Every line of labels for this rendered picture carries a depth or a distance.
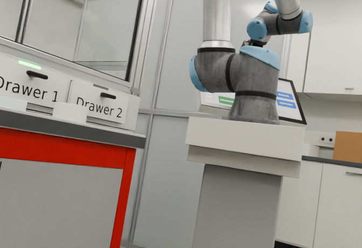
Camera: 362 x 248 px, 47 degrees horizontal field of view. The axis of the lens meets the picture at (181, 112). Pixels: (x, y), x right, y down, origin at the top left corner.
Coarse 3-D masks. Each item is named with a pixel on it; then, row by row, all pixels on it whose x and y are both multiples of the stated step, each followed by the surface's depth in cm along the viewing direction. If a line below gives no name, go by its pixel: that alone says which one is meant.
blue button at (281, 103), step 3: (276, 99) 198; (279, 102) 197; (282, 102) 197; (285, 102) 198; (288, 102) 199; (291, 102) 199; (282, 105) 196; (285, 105) 196; (288, 105) 197; (291, 105) 198; (294, 105) 198; (294, 108) 197
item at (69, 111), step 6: (60, 102) 85; (54, 108) 86; (60, 108) 85; (66, 108) 85; (72, 108) 85; (78, 108) 86; (84, 108) 87; (54, 114) 86; (60, 114) 85; (66, 114) 85; (72, 114) 85; (78, 114) 86; (84, 114) 87; (72, 120) 85; (78, 120) 86; (84, 120) 87
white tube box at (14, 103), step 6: (0, 96) 90; (6, 96) 91; (0, 102) 90; (6, 102) 91; (12, 102) 92; (18, 102) 93; (24, 102) 94; (12, 108) 92; (18, 108) 93; (24, 108) 94
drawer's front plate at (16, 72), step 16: (0, 64) 121; (16, 64) 125; (0, 80) 122; (16, 80) 126; (32, 80) 130; (48, 80) 135; (64, 80) 140; (16, 96) 126; (32, 96) 131; (48, 96) 136; (64, 96) 141
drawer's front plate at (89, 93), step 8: (72, 88) 144; (80, 88) 146; (88, 88) 150; (96, 88) 153; (72, 96) 144; (80, 96) 147; (88, 96) 150; (96, 96) 153; (120, 96) 163; (80, 104) 147; (88, 104) 150; (104, 104) 156; (112, 104) 160; (120, 104) 164; (88, 112) 150; (96, 112) 154; (112, 112) 160; (112, 120) 161; (120, 120) 164
